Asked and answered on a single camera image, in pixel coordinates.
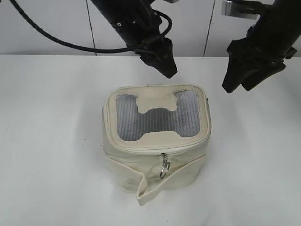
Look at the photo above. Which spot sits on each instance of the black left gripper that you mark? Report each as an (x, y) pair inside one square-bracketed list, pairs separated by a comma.
[(160, 56)]

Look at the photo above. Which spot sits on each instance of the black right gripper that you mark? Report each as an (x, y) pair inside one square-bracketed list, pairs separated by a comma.
[(246, 61)]

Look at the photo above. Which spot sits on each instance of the cream zippered cosmetic bag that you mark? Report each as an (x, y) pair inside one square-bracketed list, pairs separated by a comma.
[(142, 122)]

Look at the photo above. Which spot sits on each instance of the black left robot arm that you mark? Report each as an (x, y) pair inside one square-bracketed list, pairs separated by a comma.
[(143, 30)]

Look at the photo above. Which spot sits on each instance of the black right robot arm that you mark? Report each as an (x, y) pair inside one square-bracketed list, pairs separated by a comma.
[(267, 44)]

